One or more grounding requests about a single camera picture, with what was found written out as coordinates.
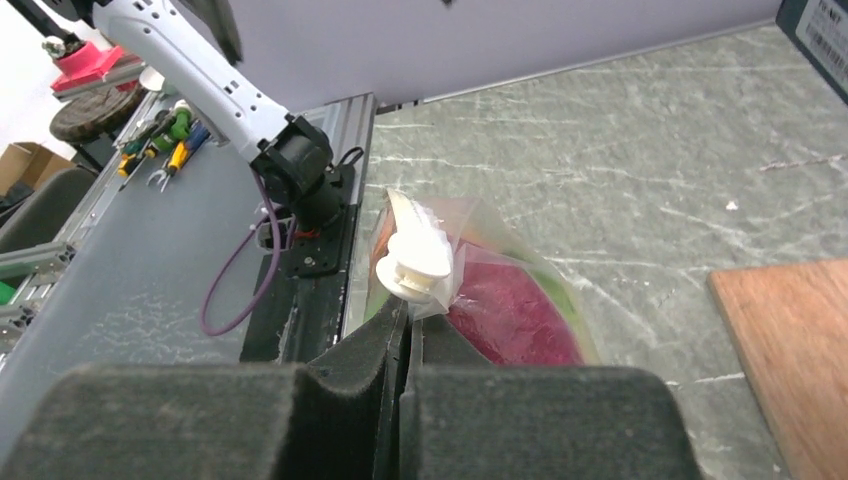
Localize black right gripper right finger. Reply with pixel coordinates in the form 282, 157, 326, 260
399, 316, 702, 479

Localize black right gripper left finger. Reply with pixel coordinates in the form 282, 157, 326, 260
1, 299, 408, 479

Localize purple fake sweet potato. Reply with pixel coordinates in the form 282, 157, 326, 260
448, 262, 590, 366

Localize polka dot zip top bag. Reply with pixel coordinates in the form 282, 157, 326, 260
354, 189, 600, 366

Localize orange fake fruit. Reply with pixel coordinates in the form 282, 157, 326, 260
369, 205, 396, 274

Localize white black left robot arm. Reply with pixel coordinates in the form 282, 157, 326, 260
11, 1, 344, 230

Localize screwdrivers on side bench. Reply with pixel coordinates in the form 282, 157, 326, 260
118, 99, 211, 192

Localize wooden board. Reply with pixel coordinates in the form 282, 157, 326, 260
708, 258, 847, 479

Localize cardboard box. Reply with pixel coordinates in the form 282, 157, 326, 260
1, 142, 75, 196

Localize red object on shelf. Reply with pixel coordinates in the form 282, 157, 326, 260
42, 34, 143, 94

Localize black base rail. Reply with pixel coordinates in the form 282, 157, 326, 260
239, 167, 360, 363

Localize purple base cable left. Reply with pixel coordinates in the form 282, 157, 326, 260
199, 170, 293, 338

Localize dark network switch box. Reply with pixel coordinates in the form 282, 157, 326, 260
776, 0, 847, 104

